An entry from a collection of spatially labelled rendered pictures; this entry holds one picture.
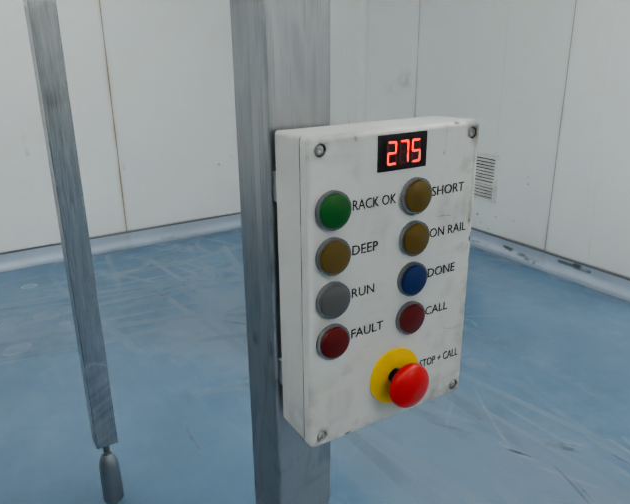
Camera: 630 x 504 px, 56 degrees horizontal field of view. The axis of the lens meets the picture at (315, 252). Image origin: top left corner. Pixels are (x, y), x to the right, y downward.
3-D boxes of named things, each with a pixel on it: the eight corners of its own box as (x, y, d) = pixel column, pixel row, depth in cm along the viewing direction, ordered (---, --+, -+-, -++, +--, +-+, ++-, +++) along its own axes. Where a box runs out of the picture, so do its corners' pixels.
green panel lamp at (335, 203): (353, 227, 45) (353, 191, 44) (322, 233, 43) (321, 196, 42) (347, 224, 45) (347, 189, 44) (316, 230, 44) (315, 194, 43)
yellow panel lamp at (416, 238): (430, 253, 50) (432, 221, 49) (405, 259, 48) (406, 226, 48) (424, 250, 51) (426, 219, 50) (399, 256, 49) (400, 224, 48)
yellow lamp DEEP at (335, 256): (352, 272, 46) (353, 238, 45) (322, 279, 45) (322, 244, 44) (346, 269, 47) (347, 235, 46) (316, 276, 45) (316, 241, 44)
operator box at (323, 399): (459, 389, 58) (481, 119, 50) (311, 450, 50) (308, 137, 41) (418, 363, 63) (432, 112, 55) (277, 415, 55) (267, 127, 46)
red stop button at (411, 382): (432, 403, 52) (435, 362, 51) (396, 418, 50) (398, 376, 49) (399, 379, 56) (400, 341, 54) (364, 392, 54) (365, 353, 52)
